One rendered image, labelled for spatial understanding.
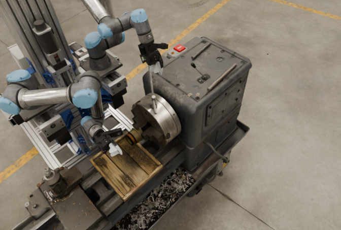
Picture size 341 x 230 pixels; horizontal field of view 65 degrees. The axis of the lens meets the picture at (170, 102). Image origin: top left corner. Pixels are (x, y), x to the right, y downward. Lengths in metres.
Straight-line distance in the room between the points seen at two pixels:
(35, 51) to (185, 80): 0.94
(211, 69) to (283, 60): 2.33
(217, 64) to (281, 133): 1.53
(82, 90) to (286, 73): 2.84
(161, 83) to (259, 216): 1.51
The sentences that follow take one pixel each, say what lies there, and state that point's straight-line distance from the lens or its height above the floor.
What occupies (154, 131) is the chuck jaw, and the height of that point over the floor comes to 1.11.
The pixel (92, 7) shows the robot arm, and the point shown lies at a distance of 1.48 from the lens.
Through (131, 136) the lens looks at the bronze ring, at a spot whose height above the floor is 1.12.
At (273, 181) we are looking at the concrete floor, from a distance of 2.74.
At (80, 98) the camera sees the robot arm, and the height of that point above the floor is 1.39.
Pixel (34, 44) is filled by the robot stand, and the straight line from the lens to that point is 1.84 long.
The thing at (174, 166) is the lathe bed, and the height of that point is 0.71.
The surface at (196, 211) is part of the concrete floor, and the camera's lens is 2.50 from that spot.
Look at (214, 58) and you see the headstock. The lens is 1.77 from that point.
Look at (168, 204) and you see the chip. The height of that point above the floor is 0.57.
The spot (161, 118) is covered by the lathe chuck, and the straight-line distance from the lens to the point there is 1.48.
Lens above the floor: 2.36
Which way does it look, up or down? 48 degrees down
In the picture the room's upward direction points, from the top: 4 degrees counter-clockwise
